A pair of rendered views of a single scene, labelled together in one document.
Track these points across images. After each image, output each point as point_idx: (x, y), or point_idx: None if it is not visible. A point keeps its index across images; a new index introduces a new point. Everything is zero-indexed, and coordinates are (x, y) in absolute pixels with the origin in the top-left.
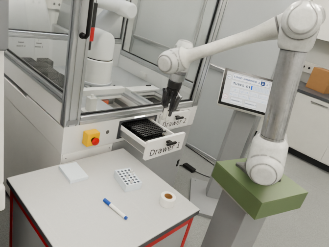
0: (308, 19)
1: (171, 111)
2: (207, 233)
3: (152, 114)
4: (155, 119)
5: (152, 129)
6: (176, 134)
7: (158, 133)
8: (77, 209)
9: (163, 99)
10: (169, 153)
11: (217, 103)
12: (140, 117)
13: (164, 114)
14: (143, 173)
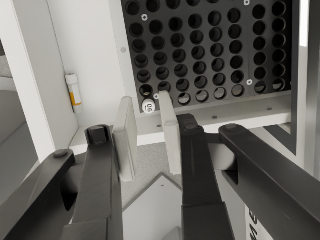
0: None
1: (69, 149)
2: (15, 125)
3: (302, 111)
4: (279, 135)
5: (183, 38)
6: (32, 115)
7: (166, 83)
8: None
9: (256, 159)
10: (220, 177)
11: None
12: (298, 0)
13: (161, 113)
14: None
